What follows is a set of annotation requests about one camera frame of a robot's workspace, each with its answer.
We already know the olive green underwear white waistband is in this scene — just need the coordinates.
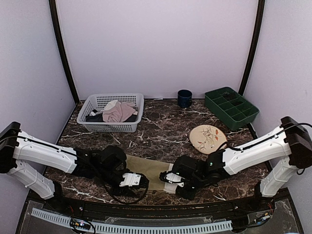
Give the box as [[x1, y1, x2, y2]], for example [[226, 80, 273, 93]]
[[126, 155, 177, 194]]

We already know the white plastic laundry basket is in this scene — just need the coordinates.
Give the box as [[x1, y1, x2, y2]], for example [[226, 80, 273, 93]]
[[77, 93, 144, 133]]

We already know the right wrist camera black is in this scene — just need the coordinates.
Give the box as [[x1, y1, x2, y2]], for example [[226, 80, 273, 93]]
[[172, 155, 198, 179]]

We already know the pink underwear in basket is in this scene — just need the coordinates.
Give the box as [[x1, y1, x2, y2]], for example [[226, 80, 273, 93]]
[[101, 100, 137, 123]]

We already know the black garment in basket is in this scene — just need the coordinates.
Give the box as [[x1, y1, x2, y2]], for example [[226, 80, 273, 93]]
[[85, 111, 138, 122]]

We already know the right black frame post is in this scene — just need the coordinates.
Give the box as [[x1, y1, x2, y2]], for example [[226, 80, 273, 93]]
[[238, 0, 266, 96]]

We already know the dark blue mug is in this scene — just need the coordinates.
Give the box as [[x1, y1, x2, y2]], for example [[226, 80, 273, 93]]
[[177, 90, 192, 109]]

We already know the left black frame post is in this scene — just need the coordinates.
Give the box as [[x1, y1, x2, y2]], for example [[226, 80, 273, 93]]
[[49, 0, 79, 104]]

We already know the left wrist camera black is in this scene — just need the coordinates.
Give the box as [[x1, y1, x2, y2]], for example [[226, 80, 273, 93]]
[[100, 145, 127, 171]]

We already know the green compartment tray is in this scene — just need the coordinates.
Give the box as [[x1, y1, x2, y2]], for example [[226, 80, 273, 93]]
[[204, 87, 259, 131]]

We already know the black front rail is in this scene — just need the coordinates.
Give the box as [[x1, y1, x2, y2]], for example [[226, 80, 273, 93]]
[[24, 189, 293, 222]]

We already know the white slotted cable duct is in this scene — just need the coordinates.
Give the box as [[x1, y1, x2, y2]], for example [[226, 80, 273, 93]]
[[31, 208, 233, 234]]

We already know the black frame post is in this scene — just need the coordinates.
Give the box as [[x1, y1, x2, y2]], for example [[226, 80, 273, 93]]
[[238, 0, 266, 96], [49, 0, 79, 104]]

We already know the beige bird pattern plate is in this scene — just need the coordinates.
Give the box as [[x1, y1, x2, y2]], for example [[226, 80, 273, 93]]
[[189, 125, 227, 155]]

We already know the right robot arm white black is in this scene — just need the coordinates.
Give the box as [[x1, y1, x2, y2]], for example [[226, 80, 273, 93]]
[[159, 117, 312, 212]]

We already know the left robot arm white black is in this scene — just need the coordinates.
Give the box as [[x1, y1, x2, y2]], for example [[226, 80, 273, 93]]
[[0, 122, 149, 213]]

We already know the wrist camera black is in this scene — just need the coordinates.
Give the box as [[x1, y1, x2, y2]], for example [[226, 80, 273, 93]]
[[172, 155, 198, 179], [100, 145, 127, 171]]

